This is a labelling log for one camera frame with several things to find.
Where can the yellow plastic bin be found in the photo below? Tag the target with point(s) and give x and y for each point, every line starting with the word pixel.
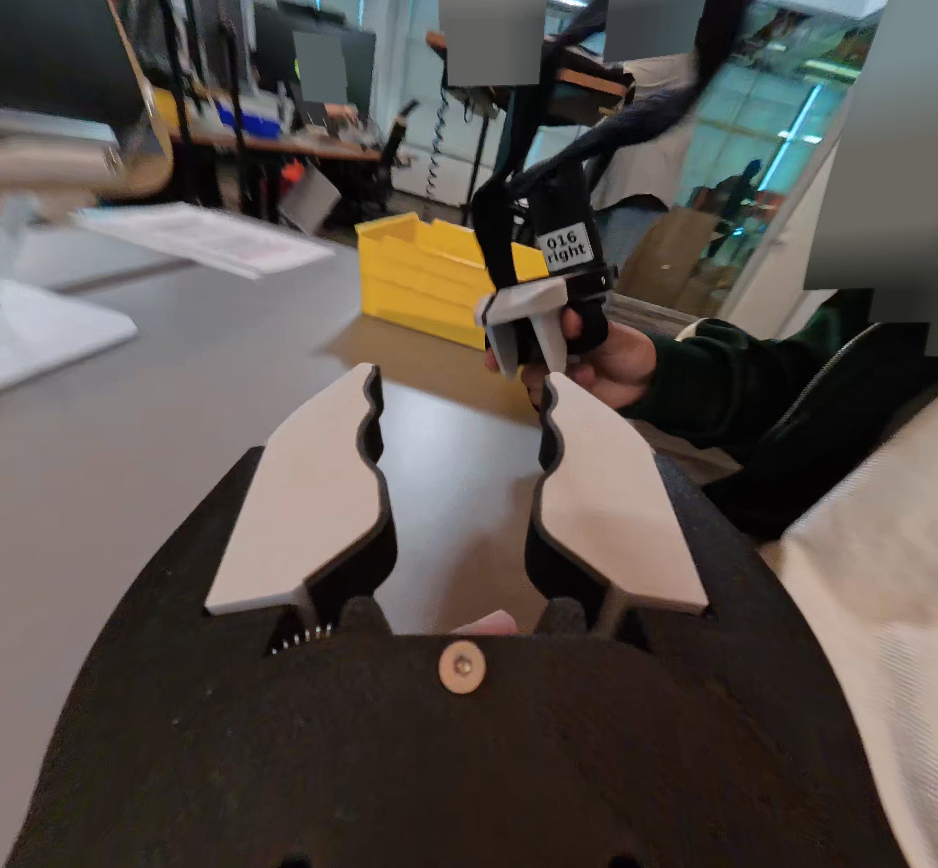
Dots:
pixel 410 274

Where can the person's right hand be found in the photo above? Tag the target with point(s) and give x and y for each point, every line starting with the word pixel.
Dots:
pixel 623 370

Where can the person's right forearm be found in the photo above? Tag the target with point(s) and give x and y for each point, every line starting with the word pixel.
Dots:
pixel 733 399

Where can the grey cardboard panel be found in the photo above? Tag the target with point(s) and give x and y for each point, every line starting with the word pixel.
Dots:
pixel 311 197

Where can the white tablet stand with board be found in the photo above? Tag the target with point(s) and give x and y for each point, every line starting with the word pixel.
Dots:
pixel 58 40

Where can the red plastic crate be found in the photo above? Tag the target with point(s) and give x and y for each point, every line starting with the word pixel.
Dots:
pixel 292 175

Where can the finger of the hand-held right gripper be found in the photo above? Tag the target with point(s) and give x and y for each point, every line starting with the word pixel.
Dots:
pixel 498 311
pixel 549 329

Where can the black office chair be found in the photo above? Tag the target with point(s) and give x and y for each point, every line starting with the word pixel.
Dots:
pixel 392 142

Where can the long wooden office desk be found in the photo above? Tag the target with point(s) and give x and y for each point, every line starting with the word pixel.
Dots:
pixel 308 146

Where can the printed paper sheet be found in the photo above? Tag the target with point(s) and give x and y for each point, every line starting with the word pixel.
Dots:
pixel 205 238

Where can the black computer monitor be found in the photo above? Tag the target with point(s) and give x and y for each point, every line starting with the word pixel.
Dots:
pixel 359 77

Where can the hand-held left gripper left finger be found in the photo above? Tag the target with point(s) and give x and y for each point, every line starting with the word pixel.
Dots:
pixel 308 494

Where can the brown cardboard box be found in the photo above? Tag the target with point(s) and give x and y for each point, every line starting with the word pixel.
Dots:
pixel 681 260

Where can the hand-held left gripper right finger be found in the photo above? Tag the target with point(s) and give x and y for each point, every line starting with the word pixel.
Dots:
pixel 615 509

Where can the black standing desk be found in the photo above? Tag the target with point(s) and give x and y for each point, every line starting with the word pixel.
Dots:
pixel 593 77

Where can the person's cream trousers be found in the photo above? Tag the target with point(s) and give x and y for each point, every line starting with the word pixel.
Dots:
pixel 865 589

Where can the blue storage crate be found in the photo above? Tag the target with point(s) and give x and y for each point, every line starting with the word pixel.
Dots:
pixel 249 122

